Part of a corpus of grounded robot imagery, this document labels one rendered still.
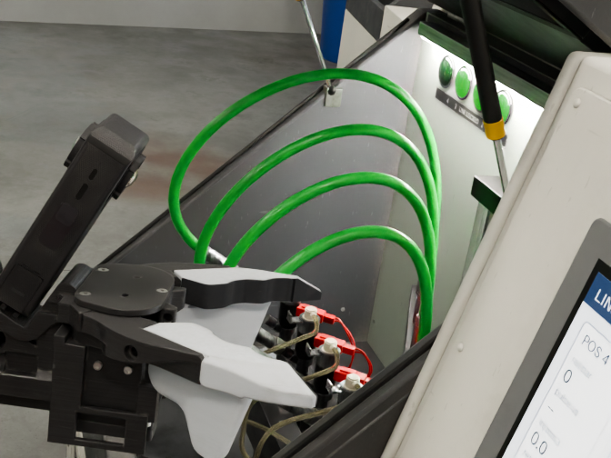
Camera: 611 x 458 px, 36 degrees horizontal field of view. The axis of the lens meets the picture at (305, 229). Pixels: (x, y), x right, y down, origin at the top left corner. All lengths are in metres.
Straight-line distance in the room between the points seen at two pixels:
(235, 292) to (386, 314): 1.14
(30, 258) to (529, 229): 0.50
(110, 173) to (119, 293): 0.07
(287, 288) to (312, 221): 1.05
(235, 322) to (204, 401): 0.12
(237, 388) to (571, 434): 0.39
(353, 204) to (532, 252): 0.81
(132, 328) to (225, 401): 0.06
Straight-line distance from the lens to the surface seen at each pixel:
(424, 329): 1.09
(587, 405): 0.77
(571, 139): 0.86
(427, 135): 1.27
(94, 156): 0.48
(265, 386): 0.45
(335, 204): 1.62
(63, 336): 0.50
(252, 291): 0.56
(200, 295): 0.55
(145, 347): 0.46
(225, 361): 0.45
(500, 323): 0.88
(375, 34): 4.52
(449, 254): 1.47
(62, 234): 0.50
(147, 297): 0.50
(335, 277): 1.69
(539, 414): 0.82
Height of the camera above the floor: 1.71
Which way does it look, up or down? 23 degrees down
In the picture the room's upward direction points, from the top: 8 degrees clockwise
